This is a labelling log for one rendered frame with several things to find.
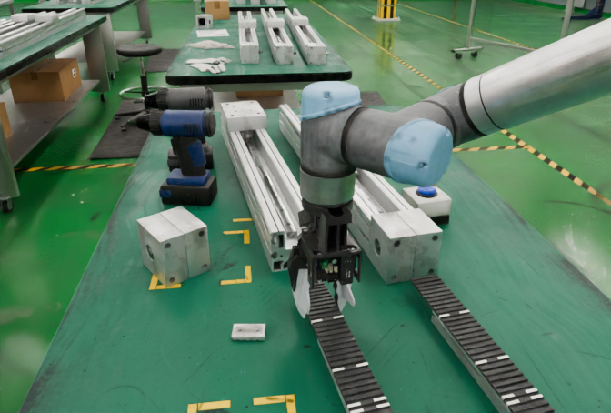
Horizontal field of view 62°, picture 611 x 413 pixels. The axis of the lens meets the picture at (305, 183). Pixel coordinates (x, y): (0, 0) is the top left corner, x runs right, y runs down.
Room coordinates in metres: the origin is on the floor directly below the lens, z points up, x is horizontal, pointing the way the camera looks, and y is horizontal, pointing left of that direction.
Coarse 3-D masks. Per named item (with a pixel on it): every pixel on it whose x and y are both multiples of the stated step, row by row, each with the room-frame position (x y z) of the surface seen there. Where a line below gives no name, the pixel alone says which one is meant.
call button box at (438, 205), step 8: (408, 192) 1.00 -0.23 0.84; (416, 192) 1.00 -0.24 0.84; (440, 192) 1.00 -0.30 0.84; (408, 200) 0.99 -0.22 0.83; (416, 200) 0.96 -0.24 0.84; (424, 200) 0.96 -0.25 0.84; (432, 200) 0.96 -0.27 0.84; (440, 200) 0.96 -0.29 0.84; (448, 200) 0.97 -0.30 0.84; (424, 208) 0.95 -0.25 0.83; (432, 208) 0.96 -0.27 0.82; (440, 208) 0.96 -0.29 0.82; (448, 208) 0.97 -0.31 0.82; (432, 216) 0.96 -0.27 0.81; (440, 216) 0.97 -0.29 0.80; (448, 216) 0.97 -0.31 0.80; (440, 224) 0.96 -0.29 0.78
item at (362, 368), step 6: (348, 366) 0.52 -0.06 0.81; (354, 366) 0.52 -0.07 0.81; (360, 366) 0.52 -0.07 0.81; (366, 366) 0.52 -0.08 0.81; (336, 372) 0.51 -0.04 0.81; (342, 372) 0.51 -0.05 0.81; (348, 372) 0.51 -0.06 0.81; (354, 372) 0.51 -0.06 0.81; (360, 372) 0.51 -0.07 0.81; (366, 372) 0.51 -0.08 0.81; (336, 378) 0.50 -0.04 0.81; (342, 378) 0.50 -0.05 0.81
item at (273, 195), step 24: (240, 144) 1.24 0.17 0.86; (264, 144) 1.24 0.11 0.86; (240, 168) 1.15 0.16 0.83; (264, 168) 1.14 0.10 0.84; (288, 168) 1.08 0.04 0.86; (264, 192) 0.95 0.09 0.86; (288, 192) 0.97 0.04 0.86; (264, 216) 0.85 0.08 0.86; (288, 216) 0.90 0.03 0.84; (264, 240) 0.85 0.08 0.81; (288, 240) 0.83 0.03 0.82
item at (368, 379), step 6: (348, 378) 0.50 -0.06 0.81; (354, 378) 0.50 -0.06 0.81; (360, 378) 0.50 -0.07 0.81; (366, 378) 0.50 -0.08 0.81; (372, 378) 0.50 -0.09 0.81; (342, 384) 0.49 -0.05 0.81; (348, 384) 0.49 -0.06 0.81; (354, 384) 0.49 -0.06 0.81; (360, 384) 0.49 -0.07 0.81; (366, 384) 0.49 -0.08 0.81; (372, 384) 0.49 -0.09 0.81; (342, 390) 0.48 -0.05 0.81
